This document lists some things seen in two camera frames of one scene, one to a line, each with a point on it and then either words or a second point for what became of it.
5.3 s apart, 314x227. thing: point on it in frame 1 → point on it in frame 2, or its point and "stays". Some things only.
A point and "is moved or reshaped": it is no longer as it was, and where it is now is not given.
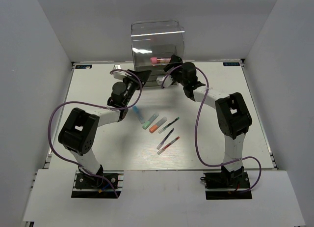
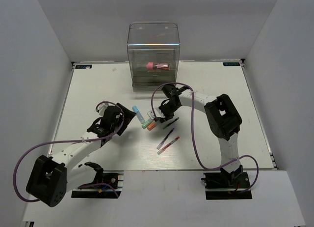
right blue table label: x=231 y=64 stays
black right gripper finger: x=175 y=59 → x=168 y=114
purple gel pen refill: x=165 y=139 stays
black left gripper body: x=132 y=85 → x=117 y=126
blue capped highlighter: x=139 y=115 stays
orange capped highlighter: x=154 y=128 is moved or reshaped
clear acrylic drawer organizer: x=153 y=43 stays
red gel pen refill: x=168 y=146 stays
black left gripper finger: x=143 y=75 → x=128 y=114
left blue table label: x=83 y=66 stays
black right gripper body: x=176 y=74 → x=169 y=106
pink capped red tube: x=155 y=60 → x=150 y=66
